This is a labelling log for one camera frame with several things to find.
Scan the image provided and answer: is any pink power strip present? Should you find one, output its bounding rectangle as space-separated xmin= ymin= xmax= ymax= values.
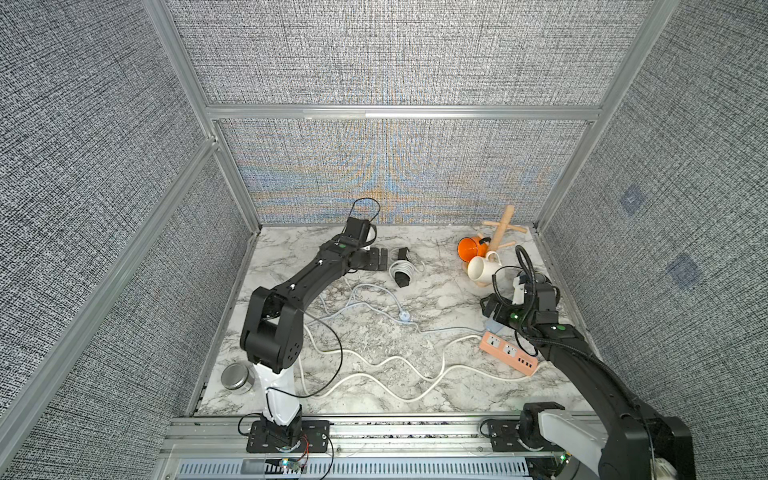
xmin=479 ymin=331 xmax=538 ymax=376

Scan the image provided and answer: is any orange mug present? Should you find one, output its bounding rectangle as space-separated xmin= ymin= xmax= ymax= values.
xmin=457 ymin=236 xmax=491 ymax=263

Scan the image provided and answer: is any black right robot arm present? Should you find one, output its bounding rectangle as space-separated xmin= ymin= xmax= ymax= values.
xmin=480 ymin=281 xmax=696 ymax=479

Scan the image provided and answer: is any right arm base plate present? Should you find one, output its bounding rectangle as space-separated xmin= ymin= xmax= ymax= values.
xmin=479 ymin=418 xmax=565 ymax=455

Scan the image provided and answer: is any white mug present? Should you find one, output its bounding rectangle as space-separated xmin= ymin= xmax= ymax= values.
xmin=467 ymin=250 xmax=503 ymax=284

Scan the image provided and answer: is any black power strip white cord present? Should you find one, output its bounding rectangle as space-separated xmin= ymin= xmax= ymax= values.
xmin=387 ymin=245 xmax=425 ymax=289

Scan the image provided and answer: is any silver cylinder on table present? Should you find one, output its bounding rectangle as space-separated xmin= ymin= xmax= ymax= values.
xmin=220 ymin=362 xmax=255 ymax=394

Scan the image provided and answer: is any aluminium front rail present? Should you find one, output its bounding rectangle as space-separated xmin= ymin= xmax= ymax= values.
xmin=149 ymin=412 xmax=673 ymax=480

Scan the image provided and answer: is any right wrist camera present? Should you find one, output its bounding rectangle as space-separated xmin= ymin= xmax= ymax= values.
xmin=512 ymin=273 xmax=528 ymax=306

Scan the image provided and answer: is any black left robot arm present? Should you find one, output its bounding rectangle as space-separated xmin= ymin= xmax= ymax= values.
xmin=239 ymin=216 xmax=384 ymax=432

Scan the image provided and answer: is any wooden mug tree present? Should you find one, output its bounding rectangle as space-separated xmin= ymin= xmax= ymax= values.
xmin=480 ymin=204 xmax=528 ymax=251

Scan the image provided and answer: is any white cord of pink strip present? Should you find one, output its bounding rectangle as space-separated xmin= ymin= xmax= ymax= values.
xmin=296 ymin=326 xmax=541 ymax=403

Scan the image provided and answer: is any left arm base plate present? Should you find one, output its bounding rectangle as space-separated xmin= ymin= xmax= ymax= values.
xmin=245 ymin=418 xmax=331 ymax=454

